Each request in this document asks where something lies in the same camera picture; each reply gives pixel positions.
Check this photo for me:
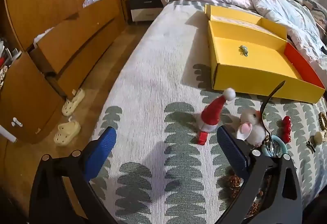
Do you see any light blue hair ring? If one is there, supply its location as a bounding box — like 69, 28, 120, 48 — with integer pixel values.
261, 134, 288, 158

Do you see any brown seed bead bracelet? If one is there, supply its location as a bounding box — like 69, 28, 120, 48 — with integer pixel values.
221, 174, 271, 217

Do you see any cream slipper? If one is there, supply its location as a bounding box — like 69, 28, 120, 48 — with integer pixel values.
61, 88, 86, 116
54, 117, 82, 146

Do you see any white plush rabbit hair clip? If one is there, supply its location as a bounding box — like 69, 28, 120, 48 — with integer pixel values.
234, 108, 266, 146

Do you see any brown coil hair tie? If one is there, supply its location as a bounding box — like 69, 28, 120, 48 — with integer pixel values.
318, 112, 327, 129

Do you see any yellow cardboard box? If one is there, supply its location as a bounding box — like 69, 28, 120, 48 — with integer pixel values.
204, 4, 326, 104

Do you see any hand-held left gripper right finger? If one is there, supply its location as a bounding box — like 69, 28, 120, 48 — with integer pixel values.
216, 125, 303, 224

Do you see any light blue printed quilt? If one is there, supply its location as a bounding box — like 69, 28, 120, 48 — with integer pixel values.
240, 0, 327, 61

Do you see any dark and white nightstand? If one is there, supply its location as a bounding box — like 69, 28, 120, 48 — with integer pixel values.
128, 0, 164, 24

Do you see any santa hat hair clip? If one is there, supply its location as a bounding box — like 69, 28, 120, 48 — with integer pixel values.
197, 87, 236, 146

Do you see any red berry hair clip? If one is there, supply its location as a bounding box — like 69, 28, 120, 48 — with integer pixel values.
282, 116, 292, 142

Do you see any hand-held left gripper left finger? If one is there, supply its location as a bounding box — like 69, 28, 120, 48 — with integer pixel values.
29, 126, 118, 224

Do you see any patterned pillow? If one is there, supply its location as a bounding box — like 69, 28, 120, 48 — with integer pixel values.
303, 0, 327, 33

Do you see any white cloth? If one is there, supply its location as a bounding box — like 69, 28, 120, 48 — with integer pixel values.
34, 27, 55, 44

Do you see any black wristwatch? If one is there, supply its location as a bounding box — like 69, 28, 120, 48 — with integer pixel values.
259, 80, 287, 158

